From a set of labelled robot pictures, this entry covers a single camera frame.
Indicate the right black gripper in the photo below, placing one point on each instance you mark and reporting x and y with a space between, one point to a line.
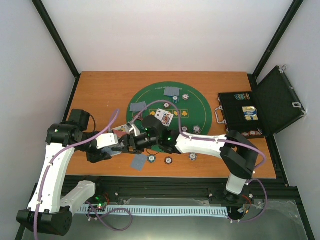
125 149

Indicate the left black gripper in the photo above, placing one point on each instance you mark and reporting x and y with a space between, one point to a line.
97 156

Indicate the grey playing card deck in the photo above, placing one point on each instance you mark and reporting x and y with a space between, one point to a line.
111 152

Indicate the blue patterned playing card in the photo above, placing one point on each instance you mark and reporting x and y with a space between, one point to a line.
138 106

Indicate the dark red poker chip stack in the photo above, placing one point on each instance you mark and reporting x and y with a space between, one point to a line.
168 160

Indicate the face up spade card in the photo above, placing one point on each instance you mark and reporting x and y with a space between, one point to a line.
159 114

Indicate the face up king card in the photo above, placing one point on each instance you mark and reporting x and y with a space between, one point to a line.
166 118

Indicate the dark red chips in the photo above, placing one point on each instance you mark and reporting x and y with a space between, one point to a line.
184 128
166 105

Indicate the blue white poker chip stack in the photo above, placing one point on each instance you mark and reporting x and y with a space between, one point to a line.
192 156

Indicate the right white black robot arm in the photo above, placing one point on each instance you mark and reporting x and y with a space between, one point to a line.
238 154

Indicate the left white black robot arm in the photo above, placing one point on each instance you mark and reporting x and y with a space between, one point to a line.
48 212

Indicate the round green poker mat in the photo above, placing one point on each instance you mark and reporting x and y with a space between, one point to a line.
195 111

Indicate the red white chips in case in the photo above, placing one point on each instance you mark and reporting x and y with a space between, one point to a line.
252 134

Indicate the blue gold card deck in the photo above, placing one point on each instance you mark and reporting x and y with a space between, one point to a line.
250 113

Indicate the multicolour chip row in case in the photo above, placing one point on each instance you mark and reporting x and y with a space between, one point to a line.
242 96

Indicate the black poker case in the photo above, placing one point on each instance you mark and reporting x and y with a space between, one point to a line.
275 99

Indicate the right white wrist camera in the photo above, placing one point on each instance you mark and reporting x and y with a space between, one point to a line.
133 129

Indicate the light blue cable duct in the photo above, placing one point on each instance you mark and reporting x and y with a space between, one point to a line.
165 211

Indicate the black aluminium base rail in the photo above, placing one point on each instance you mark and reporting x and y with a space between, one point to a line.
213 189

